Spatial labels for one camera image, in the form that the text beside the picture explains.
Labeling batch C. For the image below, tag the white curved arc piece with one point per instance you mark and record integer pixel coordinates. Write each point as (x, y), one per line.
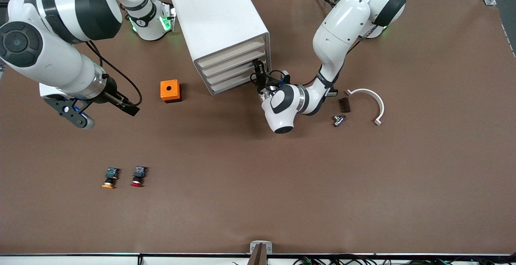
(377, 99)

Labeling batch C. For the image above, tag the orange box with hole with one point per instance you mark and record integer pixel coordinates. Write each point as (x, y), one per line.
(169, 88)

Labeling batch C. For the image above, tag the brown table mat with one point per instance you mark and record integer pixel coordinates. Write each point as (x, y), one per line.
(258, 176)

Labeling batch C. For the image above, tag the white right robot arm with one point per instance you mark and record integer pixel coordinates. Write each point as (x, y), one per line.
(60, 67)

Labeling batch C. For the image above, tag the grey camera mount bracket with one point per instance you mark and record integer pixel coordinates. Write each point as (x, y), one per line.
(253, 248)

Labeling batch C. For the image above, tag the brown terminal block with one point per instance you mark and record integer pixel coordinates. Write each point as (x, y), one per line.
(344, 105)

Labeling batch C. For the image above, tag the black white-capped button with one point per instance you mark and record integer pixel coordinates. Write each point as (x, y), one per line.
(333, 92)

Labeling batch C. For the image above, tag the white table edge rail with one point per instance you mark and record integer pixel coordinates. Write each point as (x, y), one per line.
(60, 260)

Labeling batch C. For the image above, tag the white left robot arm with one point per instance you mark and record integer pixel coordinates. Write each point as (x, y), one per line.
(342, 23)

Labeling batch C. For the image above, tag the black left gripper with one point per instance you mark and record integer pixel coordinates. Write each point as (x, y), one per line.
(262, 86)

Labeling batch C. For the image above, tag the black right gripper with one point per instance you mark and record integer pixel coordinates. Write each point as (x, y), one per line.
(109, 92)

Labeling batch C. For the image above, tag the yellow push button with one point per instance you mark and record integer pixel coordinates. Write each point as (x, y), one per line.
(109, 176)

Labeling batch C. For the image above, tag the red push button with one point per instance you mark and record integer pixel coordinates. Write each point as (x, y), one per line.
(139, 174)

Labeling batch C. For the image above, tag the black right camera bracket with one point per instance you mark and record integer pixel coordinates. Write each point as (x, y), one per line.
(66, 109)

